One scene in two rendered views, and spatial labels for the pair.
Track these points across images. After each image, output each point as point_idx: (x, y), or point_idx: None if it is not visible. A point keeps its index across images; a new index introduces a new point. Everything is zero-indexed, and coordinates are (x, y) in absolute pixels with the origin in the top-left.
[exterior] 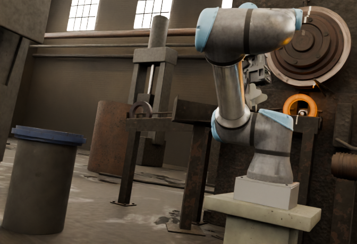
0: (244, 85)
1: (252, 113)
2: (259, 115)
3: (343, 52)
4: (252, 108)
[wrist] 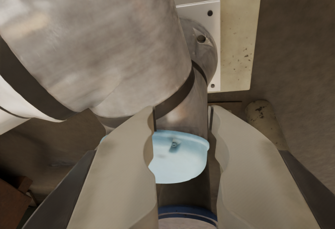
0: (39, 217)
1: (97, 114)
2: (106, 129)
3: None
4: (209, 109)
